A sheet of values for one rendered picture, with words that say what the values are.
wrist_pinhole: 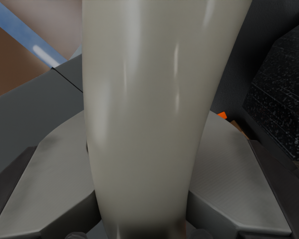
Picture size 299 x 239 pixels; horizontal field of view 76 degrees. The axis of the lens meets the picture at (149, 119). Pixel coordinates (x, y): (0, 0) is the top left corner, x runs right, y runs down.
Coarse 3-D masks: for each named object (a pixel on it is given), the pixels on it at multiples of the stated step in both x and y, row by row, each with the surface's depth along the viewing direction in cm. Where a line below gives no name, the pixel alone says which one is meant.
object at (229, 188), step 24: (216, 120) 9; (216, 144) 8; (240, 144) 8; (216, 168) 7; (240, 168) 7; (192, 192) 6; (216, 192) 6; (240, 192) 6; (264, 192) 6; (192, 216) 6; (216, 216) 5; (240, 216) 5; (264, 216) 5
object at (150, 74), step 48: (96, 0) 3; (144, 0) 2; (192, 0) 2; (240, 0) 3; (96, 48) 3; (144, 48) 3; (192, 48) 3; (96, 96) 4; (144, 96) 3; (192, 96) 3; (96, 144) 4; (144, 144) 4; (192, 144) 4; (96, 192) 5; (144, 192) 4
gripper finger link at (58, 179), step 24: (72, 120) 10; (48, 144) 8; (72, 144) 8; (48, 168) 7; (72, 168) 7; (24, 192) 6; (48, 192) 6; (72, 192) 6; (0, 216) 5; (24, 216) 5; (48, 216) 5; (72, 216) 6; (96, 216) 6
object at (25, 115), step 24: (48, 72) 52; (72, 72) 61; (0, 96) 36; (24, 96) 40; (48, 96) 45; (72, 96) 52; (0, 120) 33; (24, 120) 36; (48, 120) 41; (0, 144) 30; (24, 144) 33; (0, 168) 28
